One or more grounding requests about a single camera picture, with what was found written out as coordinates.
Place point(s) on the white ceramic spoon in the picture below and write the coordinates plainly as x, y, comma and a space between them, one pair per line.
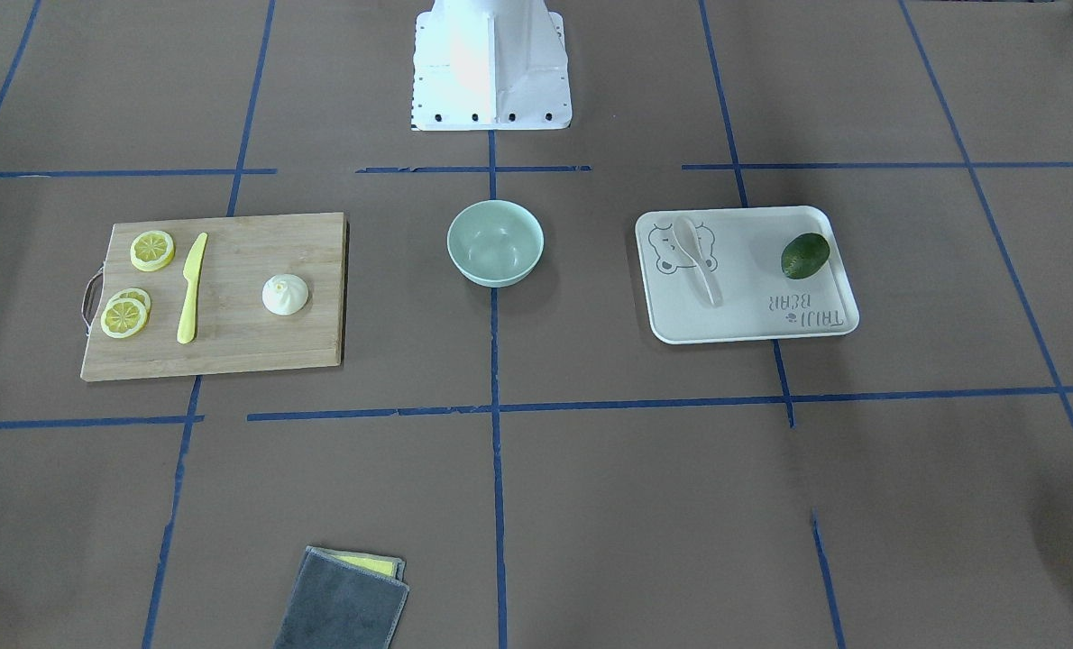
688, 242

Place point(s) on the light green bowl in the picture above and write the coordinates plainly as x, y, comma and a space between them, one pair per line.
495, 243

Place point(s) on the white bear tray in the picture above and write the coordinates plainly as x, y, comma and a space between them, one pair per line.
743, 247

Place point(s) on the green avocado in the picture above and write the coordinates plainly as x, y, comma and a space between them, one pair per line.
805, 255

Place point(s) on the yellow sponge under cloth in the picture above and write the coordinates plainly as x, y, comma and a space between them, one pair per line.
389, 567

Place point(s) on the bamboo cutting board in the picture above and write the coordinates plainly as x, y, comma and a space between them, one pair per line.
235, 332

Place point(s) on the yellow plastic knife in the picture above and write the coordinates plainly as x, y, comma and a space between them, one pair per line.
187, 324

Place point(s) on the lemon slice upper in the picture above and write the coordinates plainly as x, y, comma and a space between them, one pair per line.
152, 250

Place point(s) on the lemon slice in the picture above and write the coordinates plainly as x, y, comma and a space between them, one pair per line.
152, 250
124, 318

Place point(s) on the lemon slice partly hidden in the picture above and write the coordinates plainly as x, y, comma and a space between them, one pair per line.
137, 294

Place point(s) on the lemon slice lower front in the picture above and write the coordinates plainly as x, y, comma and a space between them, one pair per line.
124, 318

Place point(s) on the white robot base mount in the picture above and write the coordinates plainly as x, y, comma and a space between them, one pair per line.
490, 66

